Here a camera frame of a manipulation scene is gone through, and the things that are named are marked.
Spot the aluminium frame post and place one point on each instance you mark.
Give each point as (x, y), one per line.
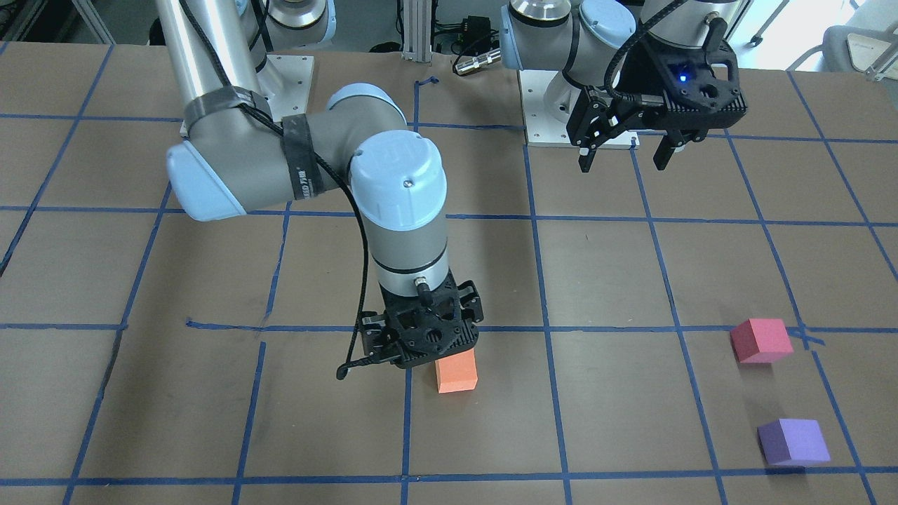
(417, 19)

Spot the orange foam cube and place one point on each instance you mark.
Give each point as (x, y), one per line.
(457, 373)

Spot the pink foam cube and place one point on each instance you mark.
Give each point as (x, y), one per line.
(760, 340)

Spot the purple foam cube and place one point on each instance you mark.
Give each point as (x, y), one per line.
(793, 442)

